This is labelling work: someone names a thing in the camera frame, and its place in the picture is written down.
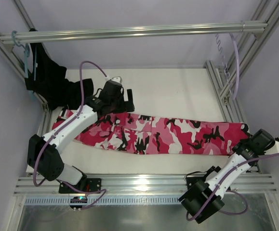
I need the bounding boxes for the pink camouflage trousers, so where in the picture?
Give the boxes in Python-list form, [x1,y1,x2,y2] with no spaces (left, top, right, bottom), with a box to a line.
[52,107,253,156]

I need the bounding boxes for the lilac clothes hanger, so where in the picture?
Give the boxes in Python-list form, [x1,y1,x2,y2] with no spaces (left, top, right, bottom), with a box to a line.
[214,33,240,100]

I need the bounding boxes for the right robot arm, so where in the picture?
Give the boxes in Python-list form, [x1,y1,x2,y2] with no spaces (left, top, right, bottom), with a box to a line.
[178,129,279,224]

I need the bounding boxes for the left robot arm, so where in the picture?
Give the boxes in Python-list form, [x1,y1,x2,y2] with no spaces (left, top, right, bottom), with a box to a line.
[27,77,134,192]

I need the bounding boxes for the light blue clothes hanger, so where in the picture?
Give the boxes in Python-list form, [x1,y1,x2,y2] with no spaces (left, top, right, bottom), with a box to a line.
[11,30,31,80]

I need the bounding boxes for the black garment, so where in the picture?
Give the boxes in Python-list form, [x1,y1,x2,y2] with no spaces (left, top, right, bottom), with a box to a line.
[24,28,95,112]

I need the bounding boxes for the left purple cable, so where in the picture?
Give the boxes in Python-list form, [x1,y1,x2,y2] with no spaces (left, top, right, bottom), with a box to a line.
[32,60,111,210]

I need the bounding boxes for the aluminium right frame rail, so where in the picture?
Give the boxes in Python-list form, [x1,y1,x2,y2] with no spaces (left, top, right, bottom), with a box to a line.
[205,0,279,123]

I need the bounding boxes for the aluminium left frame post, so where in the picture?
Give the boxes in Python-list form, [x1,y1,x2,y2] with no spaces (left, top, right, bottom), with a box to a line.
[0,0,51,135]

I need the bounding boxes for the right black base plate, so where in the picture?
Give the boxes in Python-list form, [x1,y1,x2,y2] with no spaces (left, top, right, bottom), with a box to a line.
[186,177,208,192]

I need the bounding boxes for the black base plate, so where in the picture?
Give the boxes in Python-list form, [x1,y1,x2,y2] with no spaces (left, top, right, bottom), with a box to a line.
[186,177,208,192]
[58,175,102,194]

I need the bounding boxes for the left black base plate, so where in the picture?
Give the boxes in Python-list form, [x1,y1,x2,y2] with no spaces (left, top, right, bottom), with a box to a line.
[58,175,102,194]

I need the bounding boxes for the slotted grey cable duct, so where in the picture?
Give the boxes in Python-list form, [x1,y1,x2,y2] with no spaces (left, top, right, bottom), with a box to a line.
[24,194,180,206]

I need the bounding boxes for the aluminium hanging rail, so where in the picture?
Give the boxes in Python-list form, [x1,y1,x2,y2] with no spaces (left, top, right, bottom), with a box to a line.
[0,20,268,44]

